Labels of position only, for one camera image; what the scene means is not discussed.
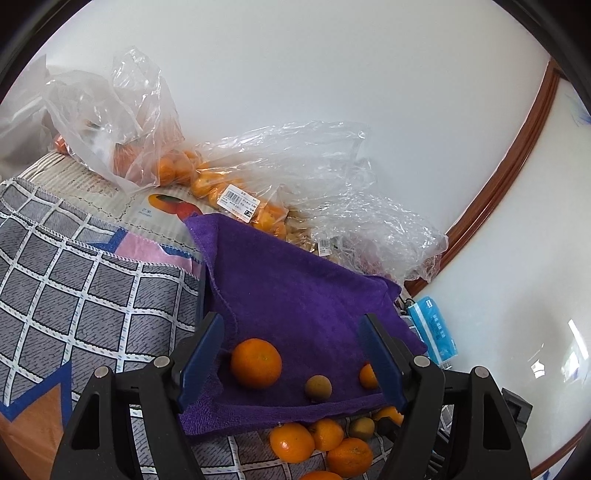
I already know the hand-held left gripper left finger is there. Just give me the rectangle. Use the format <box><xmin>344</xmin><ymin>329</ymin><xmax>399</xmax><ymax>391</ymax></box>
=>
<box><xmin>50</xmin><ymin>312</ymin><xmax>225</xmax><ymax>480</ymax></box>

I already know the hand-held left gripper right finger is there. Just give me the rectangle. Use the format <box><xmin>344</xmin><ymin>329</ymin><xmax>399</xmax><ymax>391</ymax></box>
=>
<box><xmin>359</xmin><ymin>314</ymin><xmax>533</xmax><ymax>480</ymax></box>

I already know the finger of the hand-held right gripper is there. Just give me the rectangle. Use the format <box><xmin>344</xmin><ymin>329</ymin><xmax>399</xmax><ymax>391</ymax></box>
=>
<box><xmin>379</xmin><ymin>415</ymin><xmax>403</xmax><ymax>439</ymax></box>

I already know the small green-brown fruit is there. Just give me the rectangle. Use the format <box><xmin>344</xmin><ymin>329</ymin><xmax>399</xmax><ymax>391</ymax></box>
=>
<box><xmin>304</xmin><ymin>375</ymin><xmax>332</xmax><ymax>403</ymax></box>
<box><xmin>347</xmin><ymin>415</ymin><xmax>376</xmax><ymax>441</ymax></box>

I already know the large orange mandarin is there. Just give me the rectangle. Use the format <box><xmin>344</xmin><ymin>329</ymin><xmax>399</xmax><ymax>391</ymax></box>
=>
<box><xmin>269</xmin><ymin>422</ymin><xmax>315</xmax><ymax>463</ymax></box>

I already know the blue tissue pack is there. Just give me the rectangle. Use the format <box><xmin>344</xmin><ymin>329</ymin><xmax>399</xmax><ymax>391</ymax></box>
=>
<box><xmin>406</xmin><ymin>296</ymin><xmax>459</xmax><ymax>370</ymax></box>

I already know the purple towel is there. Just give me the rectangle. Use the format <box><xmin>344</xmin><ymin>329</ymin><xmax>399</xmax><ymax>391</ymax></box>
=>
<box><xmin>178</xmin><ymin>215</ymin><xmax>428</xmax><ymax>437</ymax></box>

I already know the grey checkered star blanket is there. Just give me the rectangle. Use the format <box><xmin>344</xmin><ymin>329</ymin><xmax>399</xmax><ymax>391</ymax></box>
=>
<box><xmin>0</xmin><ymin>178</ymin><xmax>398</xmax><ymax>480</ymax></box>

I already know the clear bag of red fruit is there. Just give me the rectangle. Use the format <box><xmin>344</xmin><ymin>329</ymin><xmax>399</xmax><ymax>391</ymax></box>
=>
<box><xmin>332</xmin><ymin>189</ymin><xmax>450</xmax><ymax>283</ymax></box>

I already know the crumpled clear plastic bag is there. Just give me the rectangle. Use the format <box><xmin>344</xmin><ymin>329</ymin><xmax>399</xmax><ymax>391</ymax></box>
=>
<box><xmin>277</xmin><ymin>185</ymin><xmax>356</xmax><ymax>259</ymax></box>

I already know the printed cardboard fruit box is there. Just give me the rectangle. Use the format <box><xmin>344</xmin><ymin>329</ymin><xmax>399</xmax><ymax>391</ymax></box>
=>
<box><xmin>11</xmin><ymin>152</ymin><xmax>206</xmax><ymax>252</ymax></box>

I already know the labelled clear bag of mandarins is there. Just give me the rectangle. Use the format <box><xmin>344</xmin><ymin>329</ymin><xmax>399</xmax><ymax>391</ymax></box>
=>
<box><xmin>185</xmin><ymin>119</ymin><xmax>375</xmax><ymax>232</ymax></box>

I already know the clear plastic bag of mandarins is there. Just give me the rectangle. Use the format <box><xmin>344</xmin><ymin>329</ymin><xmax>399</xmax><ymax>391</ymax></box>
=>
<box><xmin>44</xmin><ymin>45</ymin><xmax>183</xmax><ymax>197</ymax></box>

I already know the brown wooden door frame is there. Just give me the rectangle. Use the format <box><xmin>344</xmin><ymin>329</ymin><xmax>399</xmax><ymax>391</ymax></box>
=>
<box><xmin>406</xmin><ymin>58</ymin><xmax>561</xmax><ymax>296</ymax></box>

